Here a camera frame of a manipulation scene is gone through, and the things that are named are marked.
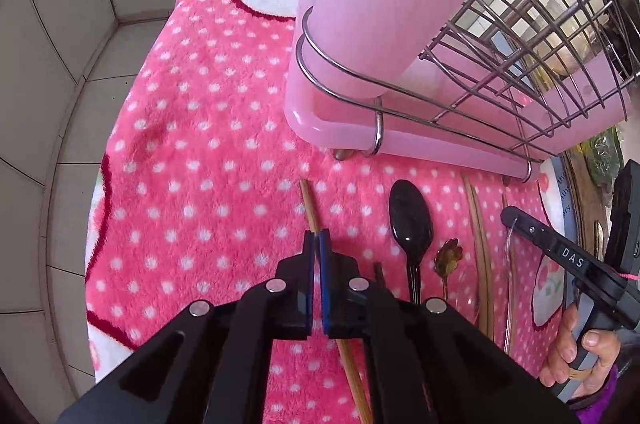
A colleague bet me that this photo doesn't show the brown wooden chopstick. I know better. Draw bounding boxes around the brown wooden chopstick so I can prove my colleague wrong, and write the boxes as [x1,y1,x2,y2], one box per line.
[298,178,376,424]

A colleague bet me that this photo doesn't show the metal wire utensil rack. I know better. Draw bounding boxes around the metal wire utensil rack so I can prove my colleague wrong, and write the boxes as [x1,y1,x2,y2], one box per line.
[284,0,639,181]

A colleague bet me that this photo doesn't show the pink plastic drip tray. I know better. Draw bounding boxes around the pink plastic drip tray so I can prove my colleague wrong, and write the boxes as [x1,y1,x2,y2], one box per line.
[285,0,639,181]

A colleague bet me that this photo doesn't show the purple sleeve forearm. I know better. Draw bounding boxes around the purple sleeve forearm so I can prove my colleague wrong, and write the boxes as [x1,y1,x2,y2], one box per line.
[570,366,618,424]

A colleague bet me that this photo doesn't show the black plastic spoon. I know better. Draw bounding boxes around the black plastic spoon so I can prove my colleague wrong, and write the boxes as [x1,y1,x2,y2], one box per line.
[388,179,434,304]

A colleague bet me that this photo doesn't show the pink polka dot blanket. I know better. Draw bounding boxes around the pink polka dot blanket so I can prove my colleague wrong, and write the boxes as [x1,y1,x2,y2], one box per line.
[85,0,562,378]

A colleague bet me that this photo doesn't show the green vegetables in bag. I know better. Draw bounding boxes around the green vegetables in bag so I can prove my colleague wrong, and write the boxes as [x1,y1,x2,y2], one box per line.
[579,126,624,193]

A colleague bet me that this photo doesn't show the right hand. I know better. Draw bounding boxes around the right hand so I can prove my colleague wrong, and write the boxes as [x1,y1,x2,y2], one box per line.
[539,305,620,398]

